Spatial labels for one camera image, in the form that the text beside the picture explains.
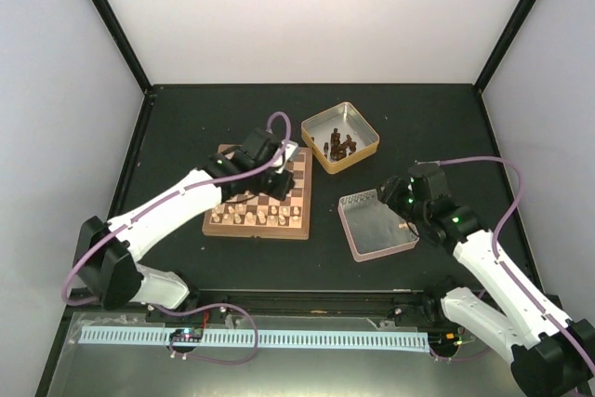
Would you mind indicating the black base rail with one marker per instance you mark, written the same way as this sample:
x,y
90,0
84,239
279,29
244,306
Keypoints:
x,y
406,308

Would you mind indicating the right black frame post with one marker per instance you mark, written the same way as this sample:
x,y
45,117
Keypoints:
x,y
514,24

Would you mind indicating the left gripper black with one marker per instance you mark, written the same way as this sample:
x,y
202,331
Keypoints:
x,y
287,182

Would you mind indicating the wooden chess board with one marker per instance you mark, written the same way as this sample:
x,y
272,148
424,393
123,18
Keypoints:
x,y
300,196

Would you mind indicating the white slotted cable duct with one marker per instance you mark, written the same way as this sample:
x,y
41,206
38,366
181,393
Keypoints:
x,y
262,338

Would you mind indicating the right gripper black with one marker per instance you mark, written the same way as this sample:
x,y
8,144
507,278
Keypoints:
x,y
391,193

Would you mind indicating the pile of dark chess pieces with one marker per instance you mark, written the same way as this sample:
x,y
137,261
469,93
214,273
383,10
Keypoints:
x,y
338,148

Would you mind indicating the black frame post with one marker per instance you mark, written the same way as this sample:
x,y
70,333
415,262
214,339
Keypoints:
x,y
118,35
514,24

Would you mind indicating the gold tin box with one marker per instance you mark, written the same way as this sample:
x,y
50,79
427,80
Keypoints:
x,y
316,130

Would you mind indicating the small circuit board left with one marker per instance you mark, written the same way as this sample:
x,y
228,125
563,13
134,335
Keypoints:
x,y
186,335

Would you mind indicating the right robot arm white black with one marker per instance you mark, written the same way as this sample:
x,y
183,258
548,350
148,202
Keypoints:
x,y
548,353

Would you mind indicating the left black frame post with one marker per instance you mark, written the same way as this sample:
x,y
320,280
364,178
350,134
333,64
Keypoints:
x,y
118,35

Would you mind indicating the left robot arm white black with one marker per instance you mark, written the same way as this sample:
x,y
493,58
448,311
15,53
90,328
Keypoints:
x,y
110,252

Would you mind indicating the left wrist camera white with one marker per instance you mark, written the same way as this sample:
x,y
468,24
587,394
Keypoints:
x,y
290,150

